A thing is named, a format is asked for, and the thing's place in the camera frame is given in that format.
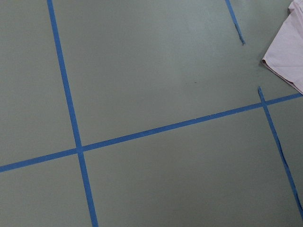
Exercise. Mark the pink Snoopy t-shirt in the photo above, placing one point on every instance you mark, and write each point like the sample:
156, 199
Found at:
284, 56

